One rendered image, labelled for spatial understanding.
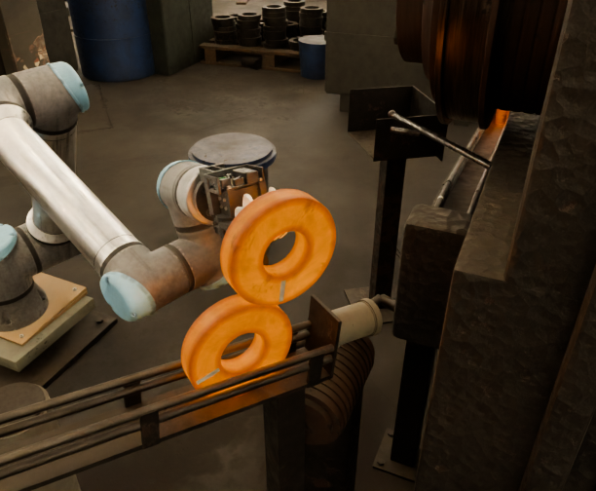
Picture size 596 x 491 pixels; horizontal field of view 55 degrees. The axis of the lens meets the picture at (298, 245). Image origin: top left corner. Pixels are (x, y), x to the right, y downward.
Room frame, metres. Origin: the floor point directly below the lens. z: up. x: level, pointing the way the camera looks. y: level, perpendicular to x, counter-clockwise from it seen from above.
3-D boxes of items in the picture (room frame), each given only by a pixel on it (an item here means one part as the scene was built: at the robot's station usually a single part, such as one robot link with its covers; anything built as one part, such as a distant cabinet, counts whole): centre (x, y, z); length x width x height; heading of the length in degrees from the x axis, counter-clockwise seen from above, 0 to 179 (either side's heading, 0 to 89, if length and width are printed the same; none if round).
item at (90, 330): (1.37, 0.87, 0.04); 0.40 x 0.40 x 0.08; 66
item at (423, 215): (0.78, -0.23, 0.68); 0.11 x 0.08 x 0.24; 66
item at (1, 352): (1.37, 0.87, 0.10); 0.32 x 0.32 x 0.04; 66
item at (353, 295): (1.58, -0.28, 0.36); 0.26 x 0.20 x 0.72; 11
